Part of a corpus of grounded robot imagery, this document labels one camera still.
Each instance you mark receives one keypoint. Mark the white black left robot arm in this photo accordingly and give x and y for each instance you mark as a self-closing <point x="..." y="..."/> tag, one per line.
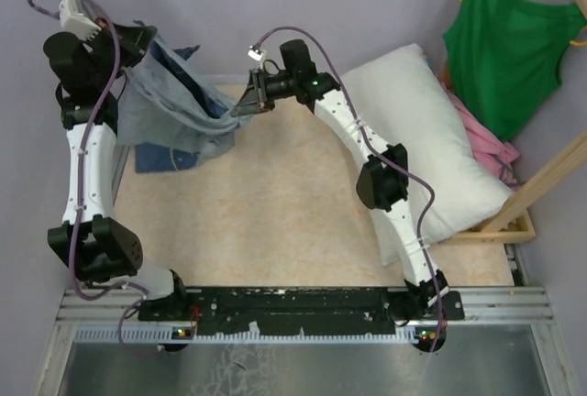
<point x="100" y="253"/>

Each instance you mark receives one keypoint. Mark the green tank top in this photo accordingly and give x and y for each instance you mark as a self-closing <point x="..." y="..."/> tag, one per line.
<point x="504" y="58"/>

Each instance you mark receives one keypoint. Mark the grey-blue pillowcase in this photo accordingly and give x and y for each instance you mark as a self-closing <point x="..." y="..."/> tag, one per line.
<point x="172" y="115"/>

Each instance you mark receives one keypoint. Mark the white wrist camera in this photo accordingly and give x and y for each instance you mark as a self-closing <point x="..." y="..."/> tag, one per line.
<point x="74" y="21"/>
<point x="257" y="54"/>

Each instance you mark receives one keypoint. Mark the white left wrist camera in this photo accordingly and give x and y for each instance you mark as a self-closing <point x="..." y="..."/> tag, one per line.
<point x="74" y="21"/>

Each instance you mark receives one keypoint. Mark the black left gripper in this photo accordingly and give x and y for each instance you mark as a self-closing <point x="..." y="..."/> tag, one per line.
<point x="133" y="41"/>

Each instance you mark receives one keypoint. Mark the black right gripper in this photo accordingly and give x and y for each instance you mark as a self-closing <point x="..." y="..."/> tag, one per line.
<point x="249" y="104"/>

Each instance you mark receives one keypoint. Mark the aluminium rail frame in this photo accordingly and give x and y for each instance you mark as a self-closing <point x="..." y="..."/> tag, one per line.
<point x="279" y="211"/>

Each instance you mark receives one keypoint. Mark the wooden clothes rack frame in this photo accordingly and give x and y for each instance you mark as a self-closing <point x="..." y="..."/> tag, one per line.
<point x="513" y="224"/>

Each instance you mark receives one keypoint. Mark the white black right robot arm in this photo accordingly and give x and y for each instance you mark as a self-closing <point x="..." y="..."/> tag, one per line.
<point x="382" y="184"/>

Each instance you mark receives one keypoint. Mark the white pillow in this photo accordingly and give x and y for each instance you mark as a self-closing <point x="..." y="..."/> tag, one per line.
<point x="400" y="98"/>

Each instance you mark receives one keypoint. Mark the white slotted cable duct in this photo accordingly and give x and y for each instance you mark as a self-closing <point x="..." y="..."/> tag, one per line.
<point x="173" y="334"/>

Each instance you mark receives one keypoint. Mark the pink shirt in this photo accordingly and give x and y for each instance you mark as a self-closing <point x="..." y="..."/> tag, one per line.
<point x="485" y="146"/>

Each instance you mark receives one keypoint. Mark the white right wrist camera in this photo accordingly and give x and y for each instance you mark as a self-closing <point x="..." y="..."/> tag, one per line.
<point x="257" y="54"/>

